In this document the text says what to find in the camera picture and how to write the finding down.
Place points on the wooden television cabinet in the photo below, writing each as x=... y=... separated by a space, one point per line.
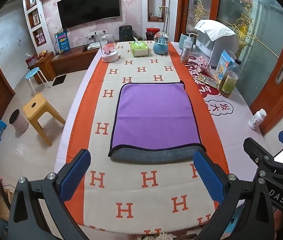
x=74 y=58

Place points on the glass dome ornament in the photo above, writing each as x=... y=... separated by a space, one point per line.
x=109 y=53

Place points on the white countertop appliance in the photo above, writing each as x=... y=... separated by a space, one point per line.
x=219 y=50

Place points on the small gold door ornament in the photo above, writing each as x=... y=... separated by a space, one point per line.
x=199 y=10

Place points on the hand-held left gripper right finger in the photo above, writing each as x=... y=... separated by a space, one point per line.
x=209 y=177

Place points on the dark floor mat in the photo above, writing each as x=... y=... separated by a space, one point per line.
x=58 y=81

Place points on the white wall power outlet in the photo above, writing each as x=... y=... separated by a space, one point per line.
x=94 y=34

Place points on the black curved television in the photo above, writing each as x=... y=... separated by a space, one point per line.
x=89 y=5

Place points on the white cloth cover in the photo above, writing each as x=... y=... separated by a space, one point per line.
x=214 y=30

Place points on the wooden crate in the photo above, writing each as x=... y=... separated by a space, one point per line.
x=2 y=205

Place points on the pink flower decoration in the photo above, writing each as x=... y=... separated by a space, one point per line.
x=203 y=63

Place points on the purple and grey towel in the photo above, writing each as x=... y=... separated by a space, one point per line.
x=154 y=112

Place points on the white pole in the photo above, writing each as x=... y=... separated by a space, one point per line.
x=167 y=12

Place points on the plastic squeeze bottle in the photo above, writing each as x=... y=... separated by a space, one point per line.
x=185 y=53

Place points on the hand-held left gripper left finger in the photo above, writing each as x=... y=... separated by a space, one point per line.
x=75 y=173

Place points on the blue snow globe ornament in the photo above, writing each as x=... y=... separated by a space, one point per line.
x=161 y=47

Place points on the green tissue box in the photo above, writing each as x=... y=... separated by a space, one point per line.
x=139 y=49

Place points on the round blue and white stool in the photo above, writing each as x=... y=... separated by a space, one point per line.
x=32 y=73

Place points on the black router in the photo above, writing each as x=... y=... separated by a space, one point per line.
x=87 y=47

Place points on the large gold door ornament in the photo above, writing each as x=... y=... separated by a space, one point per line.
x=244 y=27

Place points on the fruit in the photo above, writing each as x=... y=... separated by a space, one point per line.
x=42 y=54

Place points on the orange and cream patterned blanket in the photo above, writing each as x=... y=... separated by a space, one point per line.
x=131 y=180

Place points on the blue printed box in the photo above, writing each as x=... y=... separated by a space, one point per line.
x=63 y=42

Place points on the white pill bottle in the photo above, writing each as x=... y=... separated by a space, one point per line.
x=256 y=120

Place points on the red tissue box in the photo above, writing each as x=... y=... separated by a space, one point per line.
x=31 y=61

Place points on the yellow oil bottle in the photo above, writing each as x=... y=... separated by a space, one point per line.
x=227 y=82

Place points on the pink waste bin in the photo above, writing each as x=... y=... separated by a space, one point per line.
x=18 y=121

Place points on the wooden side cabinet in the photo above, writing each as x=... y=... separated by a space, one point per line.
x=45 y=66

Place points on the black air fryer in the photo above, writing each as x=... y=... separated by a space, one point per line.
x=126 y=33

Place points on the photo frame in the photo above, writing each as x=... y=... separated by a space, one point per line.
x=35 y=19

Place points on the colourful printed package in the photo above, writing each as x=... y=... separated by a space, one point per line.
x=222 y=67

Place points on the yellow plastic stool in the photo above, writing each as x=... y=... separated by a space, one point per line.
x=37 y=107

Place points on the glittery candy box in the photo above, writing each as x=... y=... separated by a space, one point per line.
x=208 y=80

